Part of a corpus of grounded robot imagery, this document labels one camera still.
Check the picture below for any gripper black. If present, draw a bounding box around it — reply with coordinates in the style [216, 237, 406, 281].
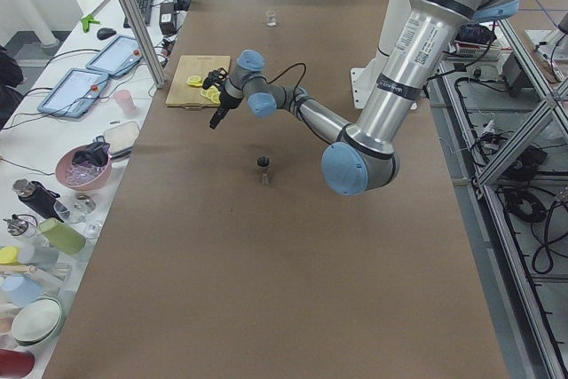
[209, 86, 242, 130]

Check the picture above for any steel double jigger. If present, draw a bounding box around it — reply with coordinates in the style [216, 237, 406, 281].
[256, 155, 270, 186]

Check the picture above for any small glass measuring cup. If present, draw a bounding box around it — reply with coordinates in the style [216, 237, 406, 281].
[265, 11, 277, 28]

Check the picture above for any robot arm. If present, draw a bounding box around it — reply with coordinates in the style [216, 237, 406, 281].
[205, 0, 521, 195]

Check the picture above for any pink plastic cup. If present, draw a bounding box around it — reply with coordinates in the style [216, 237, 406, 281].
[113, 90, 136, 114]

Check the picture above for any green plastic cup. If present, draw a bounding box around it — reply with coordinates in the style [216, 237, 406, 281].
[38, 218, 86, 256]

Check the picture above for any yellow cup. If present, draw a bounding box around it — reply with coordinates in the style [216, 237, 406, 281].
[0, 246, 20, 265]

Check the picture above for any light blue cup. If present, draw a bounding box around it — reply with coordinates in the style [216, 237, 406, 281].
[1, 274, 43, 308]

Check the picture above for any middle lemon slice of row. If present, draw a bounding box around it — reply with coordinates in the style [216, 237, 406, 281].
[200, 88, 219, 100]

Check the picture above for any lemon slice on fork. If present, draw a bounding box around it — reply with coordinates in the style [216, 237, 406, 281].
[186, 75, 202, 87]

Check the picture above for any wooden cutting board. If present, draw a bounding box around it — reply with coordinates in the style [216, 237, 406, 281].
[166, 55, 231, 109]

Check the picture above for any white lidded box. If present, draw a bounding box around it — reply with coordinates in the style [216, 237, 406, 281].
[103, 121, 140, 160]

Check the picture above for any black power adapter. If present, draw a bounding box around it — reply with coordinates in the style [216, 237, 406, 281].
[159, 3, 178, 36]

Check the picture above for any far teach pendant tablet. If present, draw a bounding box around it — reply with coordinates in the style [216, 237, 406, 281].
[85, 35, 142, 77]

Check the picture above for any teach pendant tablet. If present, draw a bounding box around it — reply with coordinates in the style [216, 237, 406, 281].
[85, 35, 142, 77]
[37, 67, 109, 119]

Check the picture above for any black keyboard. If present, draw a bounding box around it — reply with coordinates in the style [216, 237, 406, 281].
[122, 0, 154, 29]

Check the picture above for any black computer mouse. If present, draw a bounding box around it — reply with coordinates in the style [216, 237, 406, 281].
[96, 28, 116, 41]

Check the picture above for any near teach pendant tablet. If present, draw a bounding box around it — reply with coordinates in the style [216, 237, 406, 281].
[37, 67, 109, 119]

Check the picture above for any pink bowl with ice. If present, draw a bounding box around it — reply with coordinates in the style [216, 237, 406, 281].
[55, 146, 112, 192]

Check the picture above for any green plastic clamp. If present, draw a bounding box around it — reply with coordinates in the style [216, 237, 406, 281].
[81, 14, 100, 33]

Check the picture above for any black bottle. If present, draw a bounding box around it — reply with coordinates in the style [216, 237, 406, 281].
[12, 178, 61, 220]

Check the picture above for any white green bowl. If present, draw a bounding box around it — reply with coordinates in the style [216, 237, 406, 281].
[12, 297, 64, 346]

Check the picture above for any red container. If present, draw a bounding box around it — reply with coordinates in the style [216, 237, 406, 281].
[0, 349, 35, 378]

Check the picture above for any aluminium frame post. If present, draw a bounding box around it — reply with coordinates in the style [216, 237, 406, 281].
[119, 0, 166, 89]

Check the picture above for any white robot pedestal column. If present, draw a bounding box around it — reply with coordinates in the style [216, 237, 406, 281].
[376, 0, 411, 71]

